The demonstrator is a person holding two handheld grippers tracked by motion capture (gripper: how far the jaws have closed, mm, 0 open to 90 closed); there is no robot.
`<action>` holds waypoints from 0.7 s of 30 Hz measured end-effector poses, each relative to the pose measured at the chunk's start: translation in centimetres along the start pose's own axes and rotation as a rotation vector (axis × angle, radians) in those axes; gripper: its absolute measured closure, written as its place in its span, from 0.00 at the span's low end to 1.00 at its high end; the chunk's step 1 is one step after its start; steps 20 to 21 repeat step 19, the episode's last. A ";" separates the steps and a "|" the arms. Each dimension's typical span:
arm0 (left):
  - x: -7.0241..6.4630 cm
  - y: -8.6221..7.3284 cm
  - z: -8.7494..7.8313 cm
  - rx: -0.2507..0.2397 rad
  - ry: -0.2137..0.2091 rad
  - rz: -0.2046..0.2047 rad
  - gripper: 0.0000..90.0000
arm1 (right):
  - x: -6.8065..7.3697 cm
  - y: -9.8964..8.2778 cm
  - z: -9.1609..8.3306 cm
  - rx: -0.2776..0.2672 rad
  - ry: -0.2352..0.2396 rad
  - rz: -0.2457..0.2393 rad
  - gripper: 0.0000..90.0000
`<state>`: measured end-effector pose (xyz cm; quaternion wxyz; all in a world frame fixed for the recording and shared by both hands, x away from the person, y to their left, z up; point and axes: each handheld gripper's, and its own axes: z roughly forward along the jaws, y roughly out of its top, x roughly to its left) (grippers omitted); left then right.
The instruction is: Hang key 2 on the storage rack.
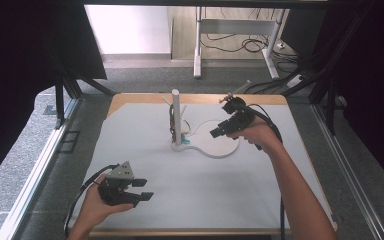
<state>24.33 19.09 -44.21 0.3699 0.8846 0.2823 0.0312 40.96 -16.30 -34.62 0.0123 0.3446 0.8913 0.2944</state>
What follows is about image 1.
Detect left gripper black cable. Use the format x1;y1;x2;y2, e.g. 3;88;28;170
63;163;120;237

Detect white power strip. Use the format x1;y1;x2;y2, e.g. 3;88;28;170
286;74;305;89

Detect person's left hand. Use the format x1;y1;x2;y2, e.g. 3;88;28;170
76;174;135;232

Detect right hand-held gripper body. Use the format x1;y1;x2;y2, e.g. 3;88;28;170
218;80;256;133

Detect wooden table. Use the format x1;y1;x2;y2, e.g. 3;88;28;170
85;92;339;238

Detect white table mat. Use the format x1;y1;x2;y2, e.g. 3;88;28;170
69;102;335;232

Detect white key stand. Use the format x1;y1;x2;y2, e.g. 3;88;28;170
162;88;241;160

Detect black metal stand legs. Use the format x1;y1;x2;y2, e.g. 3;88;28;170
244;64;338;136
53;71;116;130

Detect black floor cables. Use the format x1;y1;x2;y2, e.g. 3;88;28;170
200;8;302;66

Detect aluminium frame rail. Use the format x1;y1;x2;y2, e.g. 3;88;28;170
311;103;382;240
0;98;82;240

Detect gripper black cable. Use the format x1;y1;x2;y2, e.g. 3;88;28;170
63;163;120;237
245;103;287;240

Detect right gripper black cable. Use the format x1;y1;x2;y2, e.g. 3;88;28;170
245;103;287;240

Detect white desk frame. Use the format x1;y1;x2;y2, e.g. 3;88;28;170
193;6;287;80

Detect person's right hand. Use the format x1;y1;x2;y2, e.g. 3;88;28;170
227;114;283;153

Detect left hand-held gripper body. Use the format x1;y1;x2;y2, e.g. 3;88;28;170
97;161;138;208

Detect metal key ring with tags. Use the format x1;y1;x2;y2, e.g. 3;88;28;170
179;117;193;145

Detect black curtain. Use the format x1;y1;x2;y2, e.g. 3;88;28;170
0;0;108;193
279;0;384;196

